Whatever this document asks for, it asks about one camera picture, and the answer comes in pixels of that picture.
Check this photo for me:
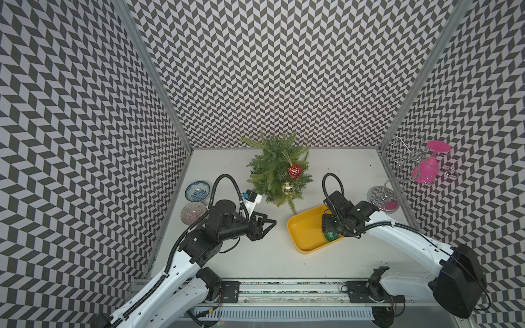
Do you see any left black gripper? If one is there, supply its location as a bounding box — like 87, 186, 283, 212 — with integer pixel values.
218, 211, 276, 242

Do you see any green glitter ball ornament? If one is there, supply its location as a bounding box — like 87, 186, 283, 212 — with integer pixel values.
324, 232, 340, 243

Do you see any gold shiny ball ornament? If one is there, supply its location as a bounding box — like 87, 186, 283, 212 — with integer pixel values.
282, 181, 294, 195

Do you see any red faceted ball ornament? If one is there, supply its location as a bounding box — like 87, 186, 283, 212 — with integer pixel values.
287, 163, 303, 179

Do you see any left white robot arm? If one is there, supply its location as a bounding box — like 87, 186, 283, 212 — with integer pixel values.
90, 200, 277, 327

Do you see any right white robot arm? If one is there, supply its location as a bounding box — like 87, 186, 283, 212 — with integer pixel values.
322, 191, 488, 318

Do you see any small green christmas tree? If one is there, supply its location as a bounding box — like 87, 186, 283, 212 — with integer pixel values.
240, 133, 313, 215

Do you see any yellow plastic tray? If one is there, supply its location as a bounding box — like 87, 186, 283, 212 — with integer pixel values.
287, 205, 343, 254

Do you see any pink striped bowl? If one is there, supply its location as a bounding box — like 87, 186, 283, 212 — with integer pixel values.
180, 202, 207, 226

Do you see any blue patterned bowl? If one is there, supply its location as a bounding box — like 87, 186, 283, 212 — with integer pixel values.
185, 180, 211, 202

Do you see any pink plastic wine glass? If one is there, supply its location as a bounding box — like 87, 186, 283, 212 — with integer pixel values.
412, 140, 452, 185

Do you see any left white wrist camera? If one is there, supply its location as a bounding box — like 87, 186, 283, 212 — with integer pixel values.
242, 189, 263, 216

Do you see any left black mount plate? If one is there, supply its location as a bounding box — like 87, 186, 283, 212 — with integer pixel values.
206, 281, 241, 304

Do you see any black mount plate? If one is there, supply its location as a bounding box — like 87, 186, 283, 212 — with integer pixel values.
206, 281, 241, 304
345, 281, 406, 305

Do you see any right black mount plate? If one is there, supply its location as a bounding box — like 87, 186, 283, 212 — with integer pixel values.
345, 281, 406, 305

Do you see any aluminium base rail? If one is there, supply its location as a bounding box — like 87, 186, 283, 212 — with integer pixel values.
182, 279, 444, 323

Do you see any wire glass rack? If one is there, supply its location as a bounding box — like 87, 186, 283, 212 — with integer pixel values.
389, 137, 460, 184

